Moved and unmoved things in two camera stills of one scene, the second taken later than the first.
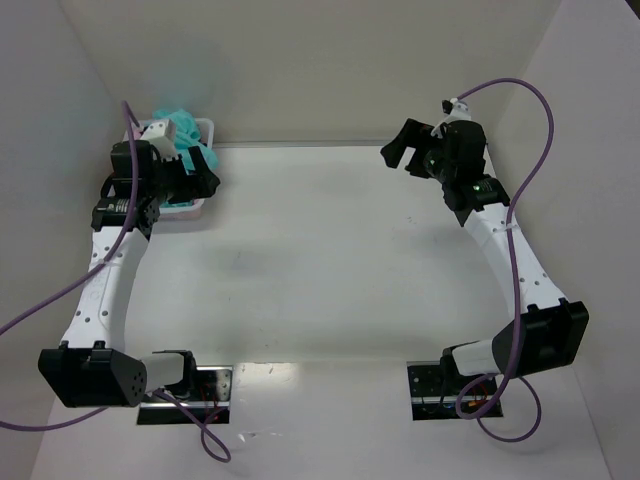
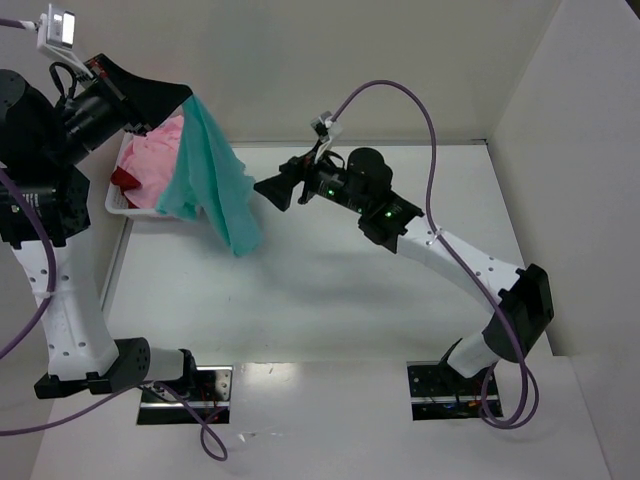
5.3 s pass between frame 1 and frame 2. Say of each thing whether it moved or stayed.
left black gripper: moved
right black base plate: stayed
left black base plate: stayed
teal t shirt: moved
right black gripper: moved
